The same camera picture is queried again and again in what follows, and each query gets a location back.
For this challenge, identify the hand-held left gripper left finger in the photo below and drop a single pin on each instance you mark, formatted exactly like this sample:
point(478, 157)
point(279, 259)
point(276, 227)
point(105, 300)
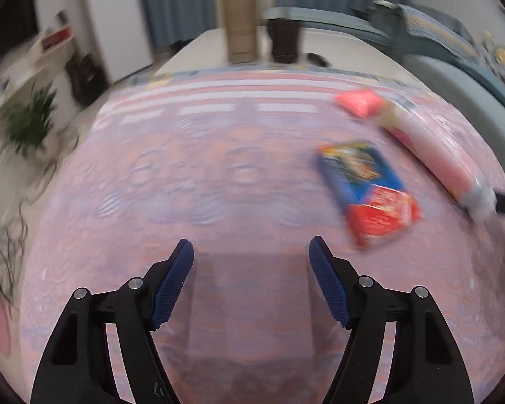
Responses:
point(170, 290)

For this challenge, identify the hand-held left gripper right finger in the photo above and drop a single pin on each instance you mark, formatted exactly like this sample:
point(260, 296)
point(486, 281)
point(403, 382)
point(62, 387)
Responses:
point(332, 286)

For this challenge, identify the pink plastic bottle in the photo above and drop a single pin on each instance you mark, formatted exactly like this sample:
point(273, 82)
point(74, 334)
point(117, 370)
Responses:
point(433, 151)

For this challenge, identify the blue and red packet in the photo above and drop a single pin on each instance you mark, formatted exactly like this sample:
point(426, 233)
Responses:
point(368, 193)

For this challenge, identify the pink printed tablecloth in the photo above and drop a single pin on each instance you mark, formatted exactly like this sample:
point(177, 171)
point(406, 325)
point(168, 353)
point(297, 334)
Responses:
point(244, 176)

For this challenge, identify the floral cushion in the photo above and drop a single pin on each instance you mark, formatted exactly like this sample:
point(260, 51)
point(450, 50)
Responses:
point(503, 59)

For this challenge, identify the blue sofa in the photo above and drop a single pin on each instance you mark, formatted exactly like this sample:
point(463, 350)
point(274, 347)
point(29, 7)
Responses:
point(446, 50)

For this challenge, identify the pink small packet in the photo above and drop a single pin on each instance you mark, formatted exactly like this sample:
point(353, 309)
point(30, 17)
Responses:
point(358, 103)

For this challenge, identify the green potted plant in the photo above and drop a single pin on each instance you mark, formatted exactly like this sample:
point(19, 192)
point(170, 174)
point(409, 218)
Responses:
point(27, 124)

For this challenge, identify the black car key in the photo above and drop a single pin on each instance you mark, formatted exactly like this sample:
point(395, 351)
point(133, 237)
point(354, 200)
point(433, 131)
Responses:
point(317, 59)

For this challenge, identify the black guitar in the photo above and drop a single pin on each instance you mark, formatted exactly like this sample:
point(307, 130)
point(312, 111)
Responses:
point(86, 78)

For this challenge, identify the dark brown cup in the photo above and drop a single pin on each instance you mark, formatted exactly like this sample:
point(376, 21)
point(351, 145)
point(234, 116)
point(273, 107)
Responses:
point(285, 40)

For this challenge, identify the white refrigerator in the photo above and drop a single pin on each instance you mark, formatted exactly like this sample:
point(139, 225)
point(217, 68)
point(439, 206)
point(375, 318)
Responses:
point(118, 21)

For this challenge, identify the red box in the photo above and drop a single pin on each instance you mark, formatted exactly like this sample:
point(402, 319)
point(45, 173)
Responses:
point(57, 38)

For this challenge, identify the brown thermos flask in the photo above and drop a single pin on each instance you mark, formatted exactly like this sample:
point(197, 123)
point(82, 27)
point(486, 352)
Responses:
point(239, 21)

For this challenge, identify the black television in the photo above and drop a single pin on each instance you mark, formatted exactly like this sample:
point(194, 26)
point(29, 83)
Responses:
point(8, 17)

